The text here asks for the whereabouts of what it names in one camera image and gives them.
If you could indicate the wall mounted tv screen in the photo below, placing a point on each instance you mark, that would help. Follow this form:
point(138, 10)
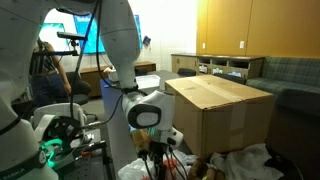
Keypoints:
point(49, 32)

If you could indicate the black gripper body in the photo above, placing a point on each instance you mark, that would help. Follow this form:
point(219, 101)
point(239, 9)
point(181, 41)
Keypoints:
point(156, 152)

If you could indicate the wooden sideboard cabinet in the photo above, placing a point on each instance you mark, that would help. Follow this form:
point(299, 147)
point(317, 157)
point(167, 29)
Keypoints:
point(242, 66)

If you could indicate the clear plastic tray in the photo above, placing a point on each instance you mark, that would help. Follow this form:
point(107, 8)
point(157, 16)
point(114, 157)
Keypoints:
point(147, 81)

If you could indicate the white cloth towel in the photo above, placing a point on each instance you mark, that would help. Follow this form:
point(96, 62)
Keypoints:
point(246, 164)

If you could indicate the large cardboard box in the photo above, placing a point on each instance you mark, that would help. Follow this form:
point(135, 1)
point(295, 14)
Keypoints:
point(218, 115)

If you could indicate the person standing in background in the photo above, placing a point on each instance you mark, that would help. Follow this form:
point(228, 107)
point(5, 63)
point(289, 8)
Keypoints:
point(48, 78)

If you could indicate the green plaid sofa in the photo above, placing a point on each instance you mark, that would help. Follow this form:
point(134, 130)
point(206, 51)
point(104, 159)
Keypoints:
point(295, 82)

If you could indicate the white plastic shopping bag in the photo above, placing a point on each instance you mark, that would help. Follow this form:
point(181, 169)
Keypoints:
point(176, 163)

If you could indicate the brown plush toy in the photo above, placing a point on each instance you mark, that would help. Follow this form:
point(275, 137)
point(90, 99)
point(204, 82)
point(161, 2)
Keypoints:
point(201, 171)

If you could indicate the black office chair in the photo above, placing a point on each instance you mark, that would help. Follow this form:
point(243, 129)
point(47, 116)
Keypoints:
point(80, 88)

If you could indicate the camera on tripod arm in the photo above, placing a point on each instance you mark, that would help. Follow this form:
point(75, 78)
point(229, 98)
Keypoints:
point(72, 39)

